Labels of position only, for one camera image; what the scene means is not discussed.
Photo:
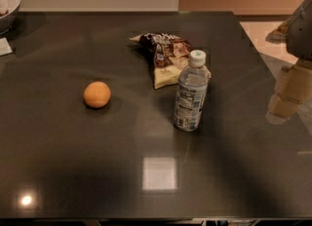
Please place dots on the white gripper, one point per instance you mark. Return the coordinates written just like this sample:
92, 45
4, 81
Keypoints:
300, 36

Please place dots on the metal bowl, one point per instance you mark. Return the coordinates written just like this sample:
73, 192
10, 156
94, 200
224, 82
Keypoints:
8, 11

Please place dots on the brown chip bag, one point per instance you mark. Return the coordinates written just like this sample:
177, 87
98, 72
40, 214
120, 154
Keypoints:
171, 55

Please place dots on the orange fruit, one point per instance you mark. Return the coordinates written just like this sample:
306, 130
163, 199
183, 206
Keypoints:
97, 94

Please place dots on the clear plastic water bottle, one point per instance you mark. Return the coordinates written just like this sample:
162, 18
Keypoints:
191, 92

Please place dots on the white paper napkin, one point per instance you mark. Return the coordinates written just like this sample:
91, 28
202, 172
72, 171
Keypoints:
4, 47

